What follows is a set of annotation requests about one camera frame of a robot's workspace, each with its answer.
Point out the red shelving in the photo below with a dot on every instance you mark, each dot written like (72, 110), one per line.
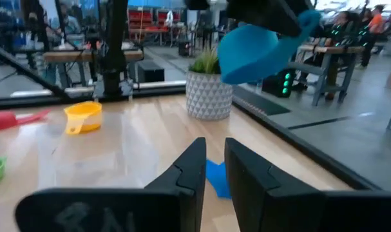
(143, 16)

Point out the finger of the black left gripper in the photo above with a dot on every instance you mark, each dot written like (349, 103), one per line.
(269, 13)

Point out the black box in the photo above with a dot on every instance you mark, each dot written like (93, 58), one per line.
(150, 72)

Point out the wooden-top workbench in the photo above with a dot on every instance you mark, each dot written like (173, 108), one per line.
(69, 56)
(330, 50)

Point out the black aluminium frame rail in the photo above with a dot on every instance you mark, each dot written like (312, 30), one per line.
(311, 151)
(156, 87)

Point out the black diagonal frame brace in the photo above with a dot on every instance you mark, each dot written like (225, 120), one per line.
(27, 69)

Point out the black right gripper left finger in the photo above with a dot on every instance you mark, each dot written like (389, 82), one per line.
(169, 206)

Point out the large teal measuring cup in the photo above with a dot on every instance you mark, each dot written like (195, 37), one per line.
(246, 54)

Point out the clear plastic basket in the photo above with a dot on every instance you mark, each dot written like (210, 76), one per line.
(124, 151)

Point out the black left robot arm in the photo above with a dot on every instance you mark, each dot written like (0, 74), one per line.
(114, 48)

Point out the person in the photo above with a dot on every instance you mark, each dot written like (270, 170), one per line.
(71, 22)
(377, 21)
(341, 22)

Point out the colourful measuring cups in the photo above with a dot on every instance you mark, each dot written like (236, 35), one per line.
(2, 120)

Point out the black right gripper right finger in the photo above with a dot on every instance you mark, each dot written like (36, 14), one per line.
(279, 206)

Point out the potted plant, white patterned pot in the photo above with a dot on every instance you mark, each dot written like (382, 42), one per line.
(208, 96)

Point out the yellow measuring cup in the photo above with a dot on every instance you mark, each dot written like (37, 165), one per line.
(80, 111)

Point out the black hazard-striped floor mat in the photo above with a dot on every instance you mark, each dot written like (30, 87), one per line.
(263, 103)

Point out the black device with green lights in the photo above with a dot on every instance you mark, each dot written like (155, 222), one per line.
(275, 85)

